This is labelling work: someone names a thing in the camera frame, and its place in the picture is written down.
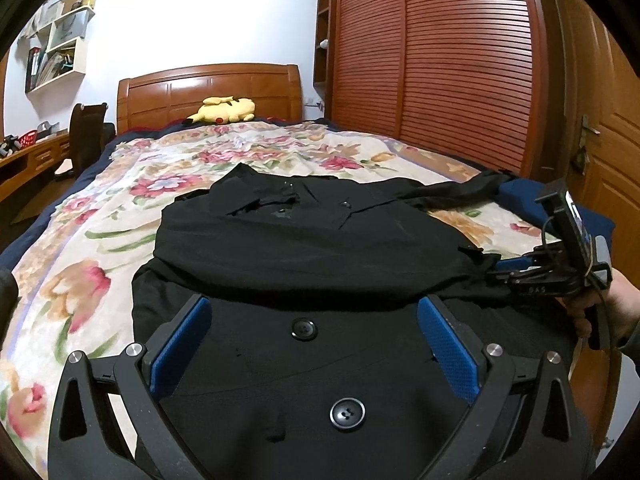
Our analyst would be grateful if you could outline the black double-breasted coat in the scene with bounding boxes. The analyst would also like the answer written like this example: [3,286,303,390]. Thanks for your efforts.
[131,164,576,479]

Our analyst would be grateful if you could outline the person's right hand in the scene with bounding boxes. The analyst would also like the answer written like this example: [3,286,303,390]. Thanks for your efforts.
[562,269,639,348]

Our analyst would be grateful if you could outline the folded navy blue garment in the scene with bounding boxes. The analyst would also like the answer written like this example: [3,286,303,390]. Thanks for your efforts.
[491,178,616,256]

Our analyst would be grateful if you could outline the floral bed blanket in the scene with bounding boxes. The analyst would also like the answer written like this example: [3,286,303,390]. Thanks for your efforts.
[0,120,566,480]

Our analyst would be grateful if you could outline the folded dark grey garment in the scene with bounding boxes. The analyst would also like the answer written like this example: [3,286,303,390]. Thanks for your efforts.
[0,268,18,330]

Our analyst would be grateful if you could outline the wooden room door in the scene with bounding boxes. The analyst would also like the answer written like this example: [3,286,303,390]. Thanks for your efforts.
[544,0,640,436]

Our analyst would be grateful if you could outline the louvered wooden wardrobe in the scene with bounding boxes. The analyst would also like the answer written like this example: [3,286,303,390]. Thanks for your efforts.
[314,0,564,181]

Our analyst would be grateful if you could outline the wooden desk with cabinets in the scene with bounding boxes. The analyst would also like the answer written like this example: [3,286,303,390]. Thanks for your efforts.
[0,130,70,202]

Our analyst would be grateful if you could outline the dark brown desk chair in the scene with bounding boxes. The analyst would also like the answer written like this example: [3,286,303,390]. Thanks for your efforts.
[54,103,115,181]

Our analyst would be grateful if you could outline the red basket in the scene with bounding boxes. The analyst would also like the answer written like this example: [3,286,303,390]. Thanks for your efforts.
[17,130,38,148]

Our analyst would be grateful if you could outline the wooden bed headboard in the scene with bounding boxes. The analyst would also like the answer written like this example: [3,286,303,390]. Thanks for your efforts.
[116,63,303,136]

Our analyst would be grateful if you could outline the yellow Pikachu plush toy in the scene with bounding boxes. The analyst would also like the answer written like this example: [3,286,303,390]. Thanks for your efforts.
[182,96,255,126]

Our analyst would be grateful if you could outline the metal door handle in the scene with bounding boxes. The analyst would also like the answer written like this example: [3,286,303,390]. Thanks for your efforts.
[570,114,601,176]

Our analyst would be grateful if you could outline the white wall shelf unit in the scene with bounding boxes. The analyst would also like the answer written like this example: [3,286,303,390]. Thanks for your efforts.
[20,0,96,98]

